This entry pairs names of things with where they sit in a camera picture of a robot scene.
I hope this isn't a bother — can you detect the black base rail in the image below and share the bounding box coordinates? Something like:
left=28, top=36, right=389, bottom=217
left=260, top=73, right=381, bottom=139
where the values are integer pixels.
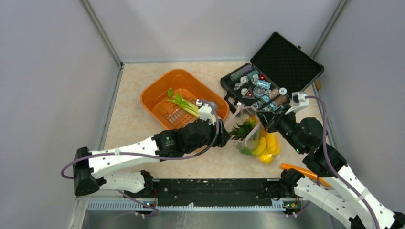
left=133, top=178, right=301, bottom=209

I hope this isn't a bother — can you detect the orange carrot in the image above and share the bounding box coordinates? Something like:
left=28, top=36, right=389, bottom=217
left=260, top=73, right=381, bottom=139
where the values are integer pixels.
left=280, top=163, right=331, bottom=187

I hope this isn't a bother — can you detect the yellow bell pepper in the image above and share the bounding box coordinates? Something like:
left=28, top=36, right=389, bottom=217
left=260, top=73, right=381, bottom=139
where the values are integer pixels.
left=258, top=152, right=274, bottom=164

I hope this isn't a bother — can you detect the white radish with leaves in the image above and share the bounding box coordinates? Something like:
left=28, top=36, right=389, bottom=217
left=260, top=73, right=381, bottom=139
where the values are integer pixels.
left=234, top=142, right=252, bottom=156

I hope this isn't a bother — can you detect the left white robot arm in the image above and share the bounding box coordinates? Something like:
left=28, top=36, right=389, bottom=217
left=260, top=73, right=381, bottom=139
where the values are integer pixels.
left=72, top=119, right=231, bottom=197

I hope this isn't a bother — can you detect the orange plastic basket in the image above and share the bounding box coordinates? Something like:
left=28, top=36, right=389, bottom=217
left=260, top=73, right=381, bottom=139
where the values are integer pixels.
left=140, top=69, right=230, bottom=129

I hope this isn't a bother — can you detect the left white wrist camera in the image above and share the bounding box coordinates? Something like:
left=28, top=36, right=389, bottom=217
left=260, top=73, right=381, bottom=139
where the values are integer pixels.
left=195, top=99, right=217, bottom=125

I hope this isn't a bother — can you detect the clear zip top bag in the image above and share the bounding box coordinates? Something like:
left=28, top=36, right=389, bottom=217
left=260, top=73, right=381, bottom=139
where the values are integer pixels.
left=224, top=102, right=281, bottom=161

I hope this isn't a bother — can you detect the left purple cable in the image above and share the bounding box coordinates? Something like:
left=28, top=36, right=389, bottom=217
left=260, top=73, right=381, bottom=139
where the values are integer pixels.
left=61, top=99, right=221, bottom=216

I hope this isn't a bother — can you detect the purple cable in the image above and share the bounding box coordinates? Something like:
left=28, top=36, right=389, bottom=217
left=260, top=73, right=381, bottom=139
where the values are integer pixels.
left=61, top=99, right=221, bottom=216
left=303, top=95, right=380, bottom=229

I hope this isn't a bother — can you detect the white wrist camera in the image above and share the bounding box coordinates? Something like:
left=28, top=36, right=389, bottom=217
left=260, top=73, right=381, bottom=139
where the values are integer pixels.
left=195, top=99, right=217, bottom=125
left=285, top=92, right=309, bottom=115

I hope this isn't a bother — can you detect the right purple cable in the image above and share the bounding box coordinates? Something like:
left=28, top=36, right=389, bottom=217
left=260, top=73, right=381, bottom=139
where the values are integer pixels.
left=303, top=95, right=380, bottom=229

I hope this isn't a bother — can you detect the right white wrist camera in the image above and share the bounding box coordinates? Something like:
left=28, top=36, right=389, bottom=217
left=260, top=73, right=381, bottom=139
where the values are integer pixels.
left=285, top=92, right=309, bottom=115

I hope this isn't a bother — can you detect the yellow banana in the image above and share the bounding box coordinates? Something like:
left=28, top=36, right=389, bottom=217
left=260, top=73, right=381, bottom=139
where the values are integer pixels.
left=252, top=137, right=266, bottom=156

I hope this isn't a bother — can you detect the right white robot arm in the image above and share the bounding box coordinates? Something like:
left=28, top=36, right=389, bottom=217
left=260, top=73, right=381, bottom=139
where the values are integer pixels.
left=256, top=105, right=405, bottom=229

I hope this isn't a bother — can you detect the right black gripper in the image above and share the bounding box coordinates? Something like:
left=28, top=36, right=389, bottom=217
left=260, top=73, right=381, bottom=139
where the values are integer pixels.
left=255, top=104, right=305, bottom=154

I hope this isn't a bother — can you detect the orange pineapple toy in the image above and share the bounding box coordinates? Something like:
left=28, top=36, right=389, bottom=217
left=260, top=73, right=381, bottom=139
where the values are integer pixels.
left=230, top=117, right=257, bottom=140

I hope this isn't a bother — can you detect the black open carrying case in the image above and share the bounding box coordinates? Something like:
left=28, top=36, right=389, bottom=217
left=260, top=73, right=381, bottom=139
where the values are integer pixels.
left=220, top=32, right=324, bottom=113

